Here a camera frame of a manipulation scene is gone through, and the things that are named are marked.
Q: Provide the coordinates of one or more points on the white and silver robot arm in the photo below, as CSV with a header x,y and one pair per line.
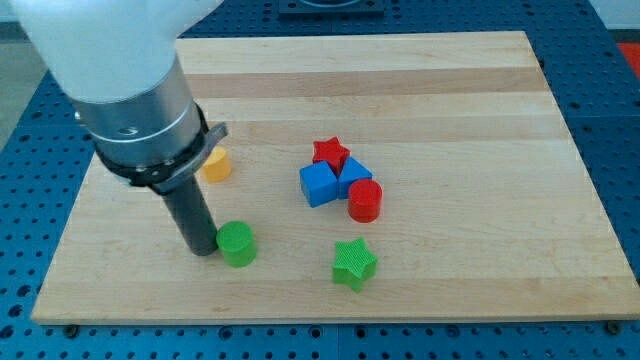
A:
x,y
116,60

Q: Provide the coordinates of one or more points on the blue cube block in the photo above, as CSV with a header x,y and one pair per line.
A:
x,y
319,184

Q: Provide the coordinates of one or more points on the red star block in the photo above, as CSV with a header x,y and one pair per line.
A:
x,y
332,152

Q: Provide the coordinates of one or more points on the blue triangular block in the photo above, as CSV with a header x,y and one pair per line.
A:
x,y
352,171

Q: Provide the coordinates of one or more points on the red cylinder block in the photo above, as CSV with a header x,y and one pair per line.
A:
x,y
364,200

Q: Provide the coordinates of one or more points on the green star block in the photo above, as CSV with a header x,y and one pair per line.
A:
x,y
354,264

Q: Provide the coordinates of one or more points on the wooden board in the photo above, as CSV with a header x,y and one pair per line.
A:
x,y
386,178

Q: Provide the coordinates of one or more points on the yellow block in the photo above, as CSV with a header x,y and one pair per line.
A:
x,y
218,166

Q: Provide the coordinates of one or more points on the green cylinder block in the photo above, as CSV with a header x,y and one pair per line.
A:
x,y
236,242

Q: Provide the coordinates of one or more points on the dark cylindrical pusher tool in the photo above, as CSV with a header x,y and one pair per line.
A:
x,y
191,214

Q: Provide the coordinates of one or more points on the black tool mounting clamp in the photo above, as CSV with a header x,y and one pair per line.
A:
x,y
164,177

